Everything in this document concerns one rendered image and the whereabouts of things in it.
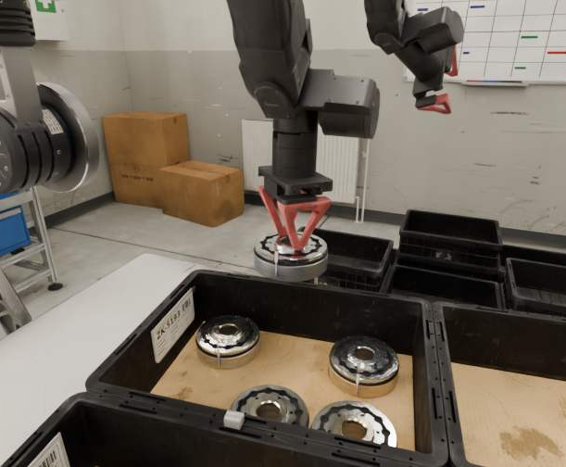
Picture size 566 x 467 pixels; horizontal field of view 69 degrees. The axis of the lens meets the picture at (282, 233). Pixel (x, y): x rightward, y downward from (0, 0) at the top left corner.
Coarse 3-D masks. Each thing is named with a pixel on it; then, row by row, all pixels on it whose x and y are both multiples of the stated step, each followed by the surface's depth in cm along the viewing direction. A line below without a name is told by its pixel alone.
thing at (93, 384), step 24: (312, 288) 67; (336, 288) 67; (432, 312) 61; (432, 336) 55; (432, 360) 51; (96, 384) 47; (432, 384) 47; (168, 408) 44; (192, 408) 44; (216, 408) 44; (432, 408) 44; (288, 432) 41; (312, 432) 41; (432, 432) 41; (384, 456) 39; (408, 456) 39; (432, 456) 39
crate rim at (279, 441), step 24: (72, 408) 44; (96, 408) 45; (120, 408) 44; (144, 408) 44; (48, 432) 41; (216, 432) 41; (240, 432) 41; (264, 432) 41; (24, 456) 39; (312, 456) 39; (336, 456) 40; (360, 456) 39
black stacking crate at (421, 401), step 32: (192, 288) 70; (224, 288) 72; (256, 288) 70; (288, 288) 68; (160, 320) 61; (256, 320) 72; (288, 320) 71; (320, 320) 69; (352, 320) 67; (384, 320) 66; (416, 320) 64; (128, 352) 53; (416, 352) 63; (128, 384) 54; (416, 384) 58; (416, 416) 54; (416, 448) 51
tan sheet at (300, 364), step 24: (192, 336) 71; (264, 336) 71; (288, 336) 71; (192, 360) 66; (264, 360) 66; (288, 360) 66; (312, 360) 66; (408, 360) 66; (168, 384) 61; (192, 384) 61; (216, 384) 61; (240, 384) 61; (264, 384) 61; (288, 384) 61; (312, 384) 61; (408, 384) 61; (312, 408) 57; (384, 408) 57; (408, 408) 57; (408, 432) 53
